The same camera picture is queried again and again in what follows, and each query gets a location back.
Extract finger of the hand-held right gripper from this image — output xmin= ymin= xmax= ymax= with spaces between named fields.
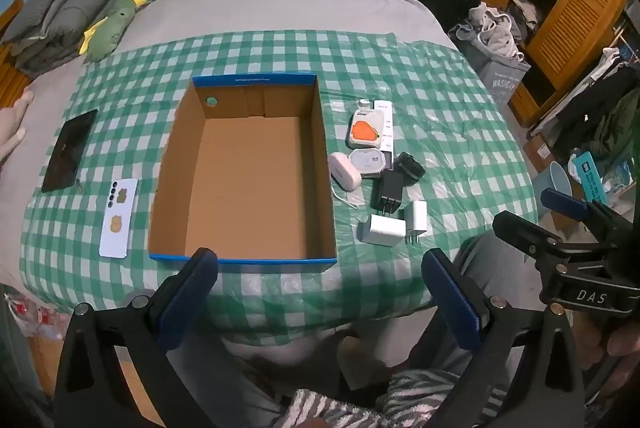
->
xmin=540 ymin=187 xmax=632 ymax=235
xmin=492 ymin=210 xmax=567 ymax=262

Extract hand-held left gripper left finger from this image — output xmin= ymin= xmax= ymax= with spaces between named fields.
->
xmin=52 ymin=247 xmax=221 ymax=428

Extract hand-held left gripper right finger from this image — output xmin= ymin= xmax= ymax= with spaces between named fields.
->
xmin=421 ymin=247 xmax=587 ymax=428

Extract small white charger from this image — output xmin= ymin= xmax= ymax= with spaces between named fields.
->
xmin=404 ymin=199 xmax=429 ymax=245

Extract large white charger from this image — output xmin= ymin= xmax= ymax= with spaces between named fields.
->
xmin=357 ymin=214 xmax=407 ymax=245

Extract black charger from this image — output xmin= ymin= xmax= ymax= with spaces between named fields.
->
xmin=371 ymin=169 xmax=405 ymax=214

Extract black small fan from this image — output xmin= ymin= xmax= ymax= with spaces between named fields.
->
xmin=392 ymin=151 xmax=427 ymax=185

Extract blue cardboard box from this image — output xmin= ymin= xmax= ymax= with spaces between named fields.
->
xmin=148 ymin=73 xmax=338 ymax=265

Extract white cable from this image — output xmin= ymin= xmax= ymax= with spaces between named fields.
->
xmin=331 ymin=185 xmax=361 ymax=210

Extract grey hexagonal device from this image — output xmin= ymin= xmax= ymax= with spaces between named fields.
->
xmin=347 ymin=148 xmax=394 ymax=180

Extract white oval case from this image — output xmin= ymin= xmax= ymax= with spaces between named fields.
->
xmin=328 ymin=151 xmax=362 ymax=190

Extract white remote control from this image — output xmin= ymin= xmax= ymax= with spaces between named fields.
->
xmin=372 ymin=100 xmax=396 ymax=159

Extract white orange power bank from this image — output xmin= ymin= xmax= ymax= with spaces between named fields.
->
xmin=346 ymin=108 xmax=388 ymax=149

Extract person's right hand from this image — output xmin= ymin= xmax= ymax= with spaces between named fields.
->
xmin=606 ymin=322 xmax=640 ymax=391

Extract light blue bin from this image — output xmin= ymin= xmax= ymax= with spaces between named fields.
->
xmin=532 ymin=161 xmax=586 ymax=219

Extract blue carton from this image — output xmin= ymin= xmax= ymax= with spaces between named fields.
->
xmin=572 ymin=151 xmax=608 ymax=206

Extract grey trousers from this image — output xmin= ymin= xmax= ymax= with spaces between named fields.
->
xmin=220 ymin=231 xmax=546 ymax=428

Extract light blue phone case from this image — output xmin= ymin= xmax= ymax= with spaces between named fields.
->
xmin=98 ymin=178 xmax=139 ymax=258

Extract dark hanging jacket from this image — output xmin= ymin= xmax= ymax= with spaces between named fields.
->
xmin=550 ymin=68 xmax=640 ymax=169

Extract grey laundry bag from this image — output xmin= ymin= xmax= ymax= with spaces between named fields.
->
xmin=472 ymin=53 xmax=532 ymax=106

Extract green white checkered cloth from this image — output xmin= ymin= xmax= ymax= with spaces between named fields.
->
xmin=19 ymin=30 xmax=538 ymax=334

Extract striped fuzzy clothing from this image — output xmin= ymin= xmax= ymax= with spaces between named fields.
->
xmin=280 ymin=368 xmax=506 ymax=428

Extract clear plastic bag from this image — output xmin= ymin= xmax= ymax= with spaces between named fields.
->
xmin=0 ymin=283 xmax=71 ymax=349

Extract wooden wardrobe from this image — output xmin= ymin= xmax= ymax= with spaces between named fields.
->
xmin=475 ymin=0 xmax=633 ymax=124

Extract grey white clothes pile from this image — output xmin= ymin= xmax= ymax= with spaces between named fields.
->
xmin=450 ymin=1 xmax=526 ymax=62

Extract black tablet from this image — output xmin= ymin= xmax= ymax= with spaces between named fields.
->
xmin=41 ymin=109 xmax=99 ymax=193

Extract grey bed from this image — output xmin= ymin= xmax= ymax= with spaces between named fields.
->
xmin=0 ymin=0 xmax=501 ymax=289

